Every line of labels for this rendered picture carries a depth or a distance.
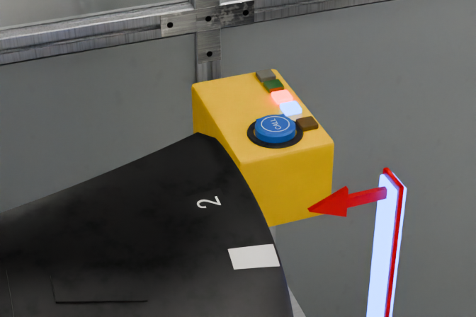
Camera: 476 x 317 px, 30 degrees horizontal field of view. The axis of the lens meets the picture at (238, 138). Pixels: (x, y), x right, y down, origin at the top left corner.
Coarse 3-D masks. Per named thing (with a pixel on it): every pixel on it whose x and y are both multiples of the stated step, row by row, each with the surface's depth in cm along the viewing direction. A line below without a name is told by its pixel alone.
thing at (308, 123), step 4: (308, 116) 89; (296, 120) 88; (300, 120) 88; (304, 120) 88; (308, 120) 88; (312, 120) 88; (300, 124) 88; (304, 124) 88; (308, 124) 88; (312, 124) 88; (316, 124) 88; (300, 128) 88; (304, 128) 87; (308, 128) 87; (312, 128) 88; (316, 128) 88
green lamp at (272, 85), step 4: (272, 80) 95; (276, 80) 95; (264, 84) 94; (268, 84) 94; (272, 84) 94; (276, 84) 94; (280, 84) 94; (268, 88) 94; (272, 88) 94; (276, 88) 94; (280, 88) 94; (268, 92) 94
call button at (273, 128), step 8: (256, 120) 87; (264, 120) 87; (272, 120) 87; (280, 120) 87; (288, 120) 87; (256, 128) 87; (264, 128) 86; (272, 128) 86; (280, 128) 86; (288, 128) 86; (256, 136) 87; (264, 136) 86; (272, 136) 85; (280, 136) 85; (288, 136) 86
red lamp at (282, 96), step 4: (272, 92) 93; (276, 92) 93; (280, 92) 93; (284, 92) 93; (288, 92) 93; (272, 96) 93; (276, 96) 92; (280, 96) 92; (284, 96) 92; (288, 96) 92; (292, 96) 92; (276, 100) 92; (280, 100) 92; (284, 100) 92; (288, 100) 92; (292, 100) 92
